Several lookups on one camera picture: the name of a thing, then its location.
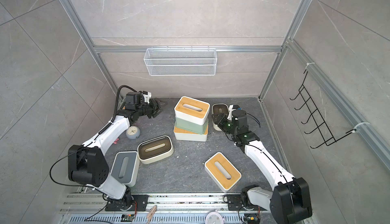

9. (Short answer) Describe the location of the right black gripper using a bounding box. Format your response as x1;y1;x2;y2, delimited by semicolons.
213;113;238;137

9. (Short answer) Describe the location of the small bamboo lid tissue box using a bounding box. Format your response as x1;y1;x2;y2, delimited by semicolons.
174;96;210;125

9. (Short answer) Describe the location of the green tissue box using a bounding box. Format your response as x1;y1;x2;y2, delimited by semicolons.
175;117;209;134

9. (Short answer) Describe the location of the large bamboo lid tissue box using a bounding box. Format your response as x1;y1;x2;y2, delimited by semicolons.
174;124;208;142

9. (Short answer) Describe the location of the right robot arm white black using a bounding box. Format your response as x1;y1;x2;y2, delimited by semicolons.
212;107;312;224

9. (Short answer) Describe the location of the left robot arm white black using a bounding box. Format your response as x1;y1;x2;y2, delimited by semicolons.
68;91;165;200

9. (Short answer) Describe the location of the grey lid white tissue box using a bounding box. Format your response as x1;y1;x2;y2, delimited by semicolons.
111;151;140;187

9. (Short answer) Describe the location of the cream box dark lid back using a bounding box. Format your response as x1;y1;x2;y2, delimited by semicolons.
212;103;229;131

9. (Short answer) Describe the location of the cream box dark lid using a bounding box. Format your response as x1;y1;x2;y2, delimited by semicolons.
137;136;174;165
212;103;229;131

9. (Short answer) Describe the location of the small grey alarm clock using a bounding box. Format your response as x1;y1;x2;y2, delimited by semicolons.
126;126;141;140

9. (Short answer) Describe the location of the cream box dark lid left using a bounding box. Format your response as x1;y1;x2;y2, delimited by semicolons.
137;136;174;165

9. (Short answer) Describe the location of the pink round object front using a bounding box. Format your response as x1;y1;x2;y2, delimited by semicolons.
205;211;224;224

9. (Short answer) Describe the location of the small circuit board front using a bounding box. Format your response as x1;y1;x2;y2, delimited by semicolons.
120;214;136;223

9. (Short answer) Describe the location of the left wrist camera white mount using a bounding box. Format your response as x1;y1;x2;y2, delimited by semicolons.
140;91;152;104

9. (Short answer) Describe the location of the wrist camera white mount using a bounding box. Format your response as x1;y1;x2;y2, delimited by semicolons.
140;91;152;104
227;104;240;120

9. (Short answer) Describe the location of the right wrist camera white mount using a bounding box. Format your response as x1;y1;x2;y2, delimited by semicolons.
227;104;240;120

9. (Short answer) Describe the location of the white wire mesh basket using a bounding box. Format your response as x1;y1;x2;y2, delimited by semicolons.
144;47;217;76

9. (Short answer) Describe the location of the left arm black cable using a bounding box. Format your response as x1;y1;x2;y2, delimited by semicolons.
110;85;138;124

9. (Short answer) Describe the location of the black wire hook rack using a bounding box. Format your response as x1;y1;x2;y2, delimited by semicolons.
289;69;356;149

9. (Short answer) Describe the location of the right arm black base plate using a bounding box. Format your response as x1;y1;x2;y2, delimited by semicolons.
223;194;254;211

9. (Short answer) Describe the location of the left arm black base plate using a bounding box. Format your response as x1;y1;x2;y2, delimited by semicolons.
105;195;149;211

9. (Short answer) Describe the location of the wooden brush handle front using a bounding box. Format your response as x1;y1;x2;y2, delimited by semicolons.
146;205;157;224

